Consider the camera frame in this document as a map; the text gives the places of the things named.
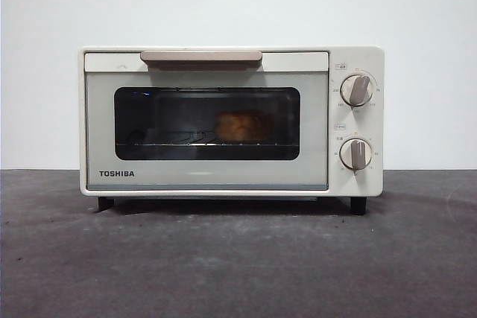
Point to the golden brown bread loaf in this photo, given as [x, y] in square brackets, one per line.
[244, 127]

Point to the cream Toshiba toaster oven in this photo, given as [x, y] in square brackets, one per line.
[208, 180]

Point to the cream oven knob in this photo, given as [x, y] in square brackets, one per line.
[357, 91]
[356, 154]

